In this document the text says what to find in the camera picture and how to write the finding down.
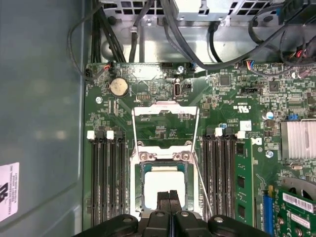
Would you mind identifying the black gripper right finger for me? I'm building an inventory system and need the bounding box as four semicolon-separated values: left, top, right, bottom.
170;189;270;237

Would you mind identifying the metal socket cover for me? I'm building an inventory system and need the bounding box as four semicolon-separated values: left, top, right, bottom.
132;101;200;160

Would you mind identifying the black cable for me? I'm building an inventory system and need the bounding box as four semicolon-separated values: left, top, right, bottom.
67;4;104;81
159;0;207;72
248;0;316;67
209;22;224;63
91;7;127;64
128;0;156;63

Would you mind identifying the silver chipset heatsink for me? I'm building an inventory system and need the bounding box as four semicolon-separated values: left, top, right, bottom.
280;119;316;161

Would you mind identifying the CPU socket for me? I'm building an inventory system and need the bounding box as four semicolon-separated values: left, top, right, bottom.
129;139;198;219

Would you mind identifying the blue expansion slot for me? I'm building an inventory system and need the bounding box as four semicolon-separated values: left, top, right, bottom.
262;185;274;237

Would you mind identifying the black PC case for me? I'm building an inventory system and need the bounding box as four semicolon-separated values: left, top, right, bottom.
0;0;316;237

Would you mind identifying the graphics card with fan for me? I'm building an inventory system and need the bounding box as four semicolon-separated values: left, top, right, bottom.
273;176;316;237

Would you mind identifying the green RAM stick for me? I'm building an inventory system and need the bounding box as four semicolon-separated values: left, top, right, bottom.
234;139;255;237

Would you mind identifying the white warning sticker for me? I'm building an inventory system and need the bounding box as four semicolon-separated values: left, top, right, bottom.
0;162;20;223

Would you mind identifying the metal wire locking lever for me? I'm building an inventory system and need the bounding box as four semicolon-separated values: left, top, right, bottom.
192;152;213;216

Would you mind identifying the coin battery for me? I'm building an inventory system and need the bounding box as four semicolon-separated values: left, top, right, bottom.
110;78;129;98

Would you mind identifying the silver drive cage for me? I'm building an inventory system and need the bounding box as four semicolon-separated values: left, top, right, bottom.
98;0;279;28

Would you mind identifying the internal USB port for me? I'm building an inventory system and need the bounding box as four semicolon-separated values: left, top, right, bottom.
173;77;183;100

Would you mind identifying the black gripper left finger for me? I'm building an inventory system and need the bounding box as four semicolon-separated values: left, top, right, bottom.
79;190;171;237

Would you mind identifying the silver CPU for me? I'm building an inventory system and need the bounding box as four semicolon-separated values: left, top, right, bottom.
140;163;195;210

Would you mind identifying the green motherboard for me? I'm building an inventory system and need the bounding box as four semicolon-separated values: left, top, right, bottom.
82;63;316;237

